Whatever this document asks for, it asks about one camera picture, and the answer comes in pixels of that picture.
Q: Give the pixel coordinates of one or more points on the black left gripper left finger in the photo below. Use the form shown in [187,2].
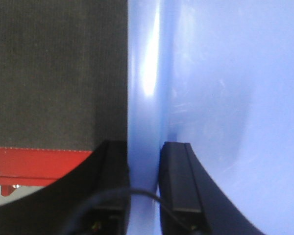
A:
[45,211]

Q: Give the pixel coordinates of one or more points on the red table edge frame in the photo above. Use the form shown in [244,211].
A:
[35,167]

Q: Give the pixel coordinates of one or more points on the blue plastic tray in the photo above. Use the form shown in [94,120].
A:
[218,74]

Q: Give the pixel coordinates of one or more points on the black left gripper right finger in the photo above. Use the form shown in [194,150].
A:
[194,198]

